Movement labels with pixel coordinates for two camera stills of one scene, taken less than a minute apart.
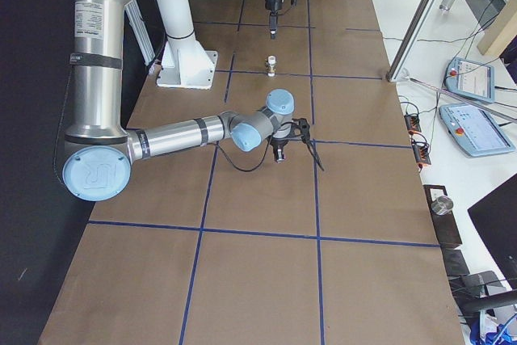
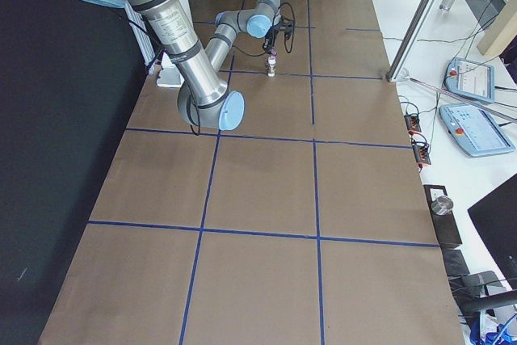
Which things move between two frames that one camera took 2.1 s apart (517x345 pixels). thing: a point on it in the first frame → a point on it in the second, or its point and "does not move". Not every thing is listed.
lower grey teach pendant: x=475 y=130 does not move
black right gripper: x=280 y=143 → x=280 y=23
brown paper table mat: x=219 y=246 does not move
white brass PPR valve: x=271 y=60 does not move
